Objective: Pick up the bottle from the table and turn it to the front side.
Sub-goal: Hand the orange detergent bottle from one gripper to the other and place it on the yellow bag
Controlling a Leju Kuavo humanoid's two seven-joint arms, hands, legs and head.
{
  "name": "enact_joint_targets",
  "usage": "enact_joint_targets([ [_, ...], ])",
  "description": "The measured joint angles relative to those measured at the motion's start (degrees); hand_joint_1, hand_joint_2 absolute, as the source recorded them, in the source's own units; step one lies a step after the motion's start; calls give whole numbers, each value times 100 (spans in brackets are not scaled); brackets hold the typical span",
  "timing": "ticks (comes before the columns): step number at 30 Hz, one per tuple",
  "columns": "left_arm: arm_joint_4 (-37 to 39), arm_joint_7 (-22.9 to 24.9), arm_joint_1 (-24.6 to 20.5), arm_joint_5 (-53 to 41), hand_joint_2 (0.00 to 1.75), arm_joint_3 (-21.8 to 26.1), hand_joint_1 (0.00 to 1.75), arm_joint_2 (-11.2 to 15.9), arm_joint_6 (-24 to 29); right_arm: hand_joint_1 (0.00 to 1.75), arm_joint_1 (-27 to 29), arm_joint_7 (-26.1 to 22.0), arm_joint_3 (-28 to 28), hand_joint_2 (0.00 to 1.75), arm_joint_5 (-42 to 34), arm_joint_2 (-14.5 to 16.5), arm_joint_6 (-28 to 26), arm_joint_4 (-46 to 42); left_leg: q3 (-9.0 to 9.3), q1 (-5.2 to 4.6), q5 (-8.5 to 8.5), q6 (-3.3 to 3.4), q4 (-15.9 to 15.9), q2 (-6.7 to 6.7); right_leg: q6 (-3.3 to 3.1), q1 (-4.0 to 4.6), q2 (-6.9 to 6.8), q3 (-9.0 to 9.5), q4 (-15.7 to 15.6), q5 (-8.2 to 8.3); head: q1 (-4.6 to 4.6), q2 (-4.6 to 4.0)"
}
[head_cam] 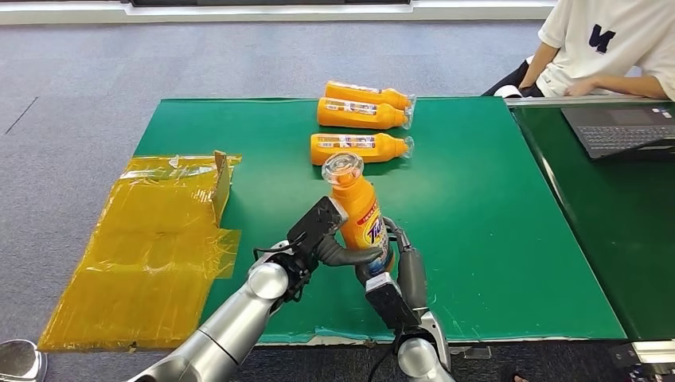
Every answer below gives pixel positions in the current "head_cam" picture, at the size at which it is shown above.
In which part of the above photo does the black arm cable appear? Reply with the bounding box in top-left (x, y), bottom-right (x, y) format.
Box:
top-left (252, 234), bottom-right (308, 263)
top-left (367, 329), bottom-right (404, 382)

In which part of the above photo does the narrow green table mat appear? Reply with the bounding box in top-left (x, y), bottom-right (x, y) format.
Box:
top-left (513, 103), bottom-right (675, 341)

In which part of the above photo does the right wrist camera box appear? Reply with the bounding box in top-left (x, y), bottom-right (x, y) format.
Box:
top-left (365, 272), bottom-right (421, 332)

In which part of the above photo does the white wall ledge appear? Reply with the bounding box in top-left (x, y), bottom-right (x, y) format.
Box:
top-left (0, 1), bottom-right (559, 25)

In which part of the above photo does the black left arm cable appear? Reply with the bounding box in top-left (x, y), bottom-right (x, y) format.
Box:
top-left (252, 234), bottom-right (308, 263)

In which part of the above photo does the person's left hand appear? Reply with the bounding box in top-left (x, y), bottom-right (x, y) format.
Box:
top-left (564, 79), bottom-right (599, 98)

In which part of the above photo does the person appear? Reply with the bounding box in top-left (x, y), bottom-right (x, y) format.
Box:
top-left (482, 0), bottom-right (675, 101)

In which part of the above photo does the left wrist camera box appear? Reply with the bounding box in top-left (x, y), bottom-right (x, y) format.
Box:
top-left (287, 196), bottom-right (349, 255)

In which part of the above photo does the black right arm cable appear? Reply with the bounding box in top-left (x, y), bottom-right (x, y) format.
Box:
top-left (367, 329), bottom-right (404, 382)

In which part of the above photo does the large green table mat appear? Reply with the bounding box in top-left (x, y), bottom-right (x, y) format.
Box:
top-left (134, 97), bottom-right (627, 347)

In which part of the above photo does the orange Tide detergent bottle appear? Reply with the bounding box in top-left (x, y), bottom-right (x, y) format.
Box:
top-left (322, 152), bottom-right (395, 276)

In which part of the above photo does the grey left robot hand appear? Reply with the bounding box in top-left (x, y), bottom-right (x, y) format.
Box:
top-left (315, 234), bottom-right (385, 268)

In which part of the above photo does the dark grey laptop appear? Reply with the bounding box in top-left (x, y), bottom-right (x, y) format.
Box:
top-left (560, 105), bottom-right (675, 161)

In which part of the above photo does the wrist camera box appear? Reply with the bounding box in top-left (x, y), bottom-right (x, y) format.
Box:
top-left (287, 196), bottom-right (349, 255)
top-left (365, 272), bottom-right (421, 332)

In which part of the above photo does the round shiny metal object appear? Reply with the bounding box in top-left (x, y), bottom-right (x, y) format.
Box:
top-left (0, 340), bottom-right (49, 382)

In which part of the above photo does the yellow taped cardboard sheet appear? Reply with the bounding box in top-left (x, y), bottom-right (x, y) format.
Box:
top-left (37, 150), bottom-right (244, 353)

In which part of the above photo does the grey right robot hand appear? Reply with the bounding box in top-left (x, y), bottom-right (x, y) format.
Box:
top-left (356, 216), bottom-right (429, 313)

